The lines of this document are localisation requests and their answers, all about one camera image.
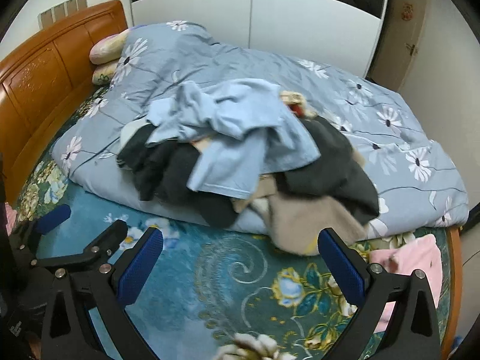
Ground beige door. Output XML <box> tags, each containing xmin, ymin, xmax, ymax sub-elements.
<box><xmin>369</xmin><ymin>0</ymin><xmax>428</xmax><ymax>91</ymax></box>

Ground blue floral duvet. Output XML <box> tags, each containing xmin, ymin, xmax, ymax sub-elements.
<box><xmin>50</xmin><ymin>20</ymin><xmax>469</xmax><ymax>237</ymax></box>

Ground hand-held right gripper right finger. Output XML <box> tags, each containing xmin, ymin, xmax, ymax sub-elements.
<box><xmin>318</xmin><ymin>228</ymin><xmax>440</xmax><ymax>360</ymax></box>

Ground wooden bed frame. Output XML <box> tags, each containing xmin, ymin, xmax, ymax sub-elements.
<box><xmin>440</xmin><ymin>227</ymin><xmax>462</xmax><ymax>360</ymax></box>

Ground wooden headboard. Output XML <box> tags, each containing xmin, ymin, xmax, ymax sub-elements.
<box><xmin>0</xmin><ymin>0</ymin><xmax>130</xmax><ymax>205</ymax></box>

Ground white and black wardrobe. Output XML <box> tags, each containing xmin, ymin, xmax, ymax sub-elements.
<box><xmin>127</xmin><ymin>0</ymin><xmax>392</xmax><ymax>79</ymax></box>

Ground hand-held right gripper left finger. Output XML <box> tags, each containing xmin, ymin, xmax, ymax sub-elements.
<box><xmin>40</xmin><ymin>227</ymin><xmax>164</xmax><ymax>360</ymax></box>

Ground teal floral blanket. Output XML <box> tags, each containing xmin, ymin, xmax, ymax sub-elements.
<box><xmin>11</xmin><ymin>86</ymin><xmax>451</xmax><ymax>360</ymax></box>

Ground cream and red patterned cloth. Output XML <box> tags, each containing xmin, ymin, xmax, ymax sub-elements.
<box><xmin>279</xmin><ymin>91</ymin><xmax>317</xmax><ymax>119</ymax></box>

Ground beige fleece garment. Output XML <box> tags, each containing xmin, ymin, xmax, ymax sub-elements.
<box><xmin>232</xmin><ymin>180</ymin><xmax>370</xmax><ymax>257</ymax></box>

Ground pink garment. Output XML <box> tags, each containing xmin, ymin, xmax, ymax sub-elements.
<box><xmin>369</xmin><ymin>234</ymin><xmax>443</xmax><ymax>332</ymax></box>

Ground grey wall strips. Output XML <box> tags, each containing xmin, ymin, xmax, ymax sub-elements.
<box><xmin>37</xmin><ymin>0</ymin><xmax>88</xmax><ymax>29</ymax></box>

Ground pale floral pillow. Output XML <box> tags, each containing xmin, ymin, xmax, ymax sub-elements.
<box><xmin>92</xmin><ymin>62</ymin><xmax>121</xmax><ymax>85</ymax></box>
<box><xmin>89</xmin><ymin>32</ymin><xmax>130</xmax><ymax>65</ymax></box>

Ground black garment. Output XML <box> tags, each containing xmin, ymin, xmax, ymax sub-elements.
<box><xmin>116</xmin><ymin>122</ymin><xmax>244</xmax><ymax>227</ymax></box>

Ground dark grey garment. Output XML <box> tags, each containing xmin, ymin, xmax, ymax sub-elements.
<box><xmin>274</xmin><ymin>116</ymin><xmax>380</xmax><ymax>226</ymax></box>

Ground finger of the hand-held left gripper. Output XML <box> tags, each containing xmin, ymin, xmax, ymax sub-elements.
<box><xmin>34</xmin><ymin>219</ymin><xmax>129</xmax><ymax>271</ymax></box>
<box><xmin>15</xmin><ymin>204</ymin><xmax>72</xmax><ymax>239</ymax></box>

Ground light blue t-shirt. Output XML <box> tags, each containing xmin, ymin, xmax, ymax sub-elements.
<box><xmin>145</xmin><ymin>79</ymin><xmax>321</xmax><ymax>199</ymax></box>

